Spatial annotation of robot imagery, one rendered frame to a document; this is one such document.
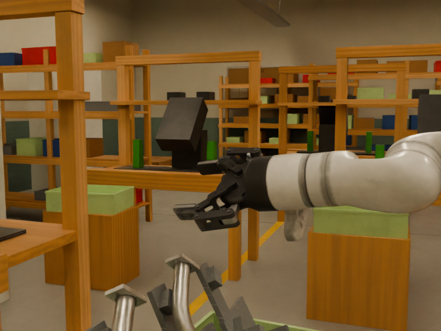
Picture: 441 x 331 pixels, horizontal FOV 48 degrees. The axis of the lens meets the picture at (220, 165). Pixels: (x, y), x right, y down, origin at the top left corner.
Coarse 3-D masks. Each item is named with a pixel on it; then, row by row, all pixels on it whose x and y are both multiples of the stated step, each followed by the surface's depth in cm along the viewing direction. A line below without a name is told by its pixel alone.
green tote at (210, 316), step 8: (200, 320) 118; (208, 320) 120; (216, 320) 122; (256, 320) 118; (264, 320) 118; (200, 328) 116; (216, 328) 123; (264, 328) 117; (272, 328) 116; (296, 328) 114; (304, 328) 114
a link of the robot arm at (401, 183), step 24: (312, 168) 61; (336, 168) 60; (360, 168) 57; (384, 168) 55; (408, 168) 54; (432, 168) 54; (312, 192) 61; (336, 192) 60; (360, 192) 58; (384, 192) 56; (408, 192) 54; (432, 192) 54
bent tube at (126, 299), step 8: (112, 288) 77; (120, 288) 75; (128, 288) 76; (112, 296) 77; (120, 296) 76; (128, 296) 76; (136, 296) 77; (144, 296) 78; (120, 304) 75; (128, 304) 76; (136, 304) 79; (120, 312) 74; (128, 312) 75; (120, 320) 73; (128, 320) 74; (112, 328) 73; (120, 328) 73; (128, 328) 73
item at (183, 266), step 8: (176, 256) 91; (184, 256) 91; (168, 264) 92; (176, 264) 92; (184, 264) 92; (192, 264) 92; (176, 272) 91; (184, 272) 90; (192, 272) 94; (176, 280) 89; (184, 280) 89; (176, 288) 88; (184, 288) 88; (176, 296) 87; (184, 296) 87; (176, 304) 86; (184, 304) 86; (176, 312) 86; (184, 312) 86; (176, 320) 85; (184, 320) 85; (184, 328) 85; (192, 328) 85
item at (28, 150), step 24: (24, 48) 637; (48, 48) 624; (120, 48) 596; (0, 72) 644; (48, 72) 625; (144, 72) 628; (144, 96) 632; (48, 120) 632; (144, 120) 635; (24, 144) 653; (48, 144) 636; (96, 144) 643; (144, 144) 639; (48, 168) 640; (24, 192) 716
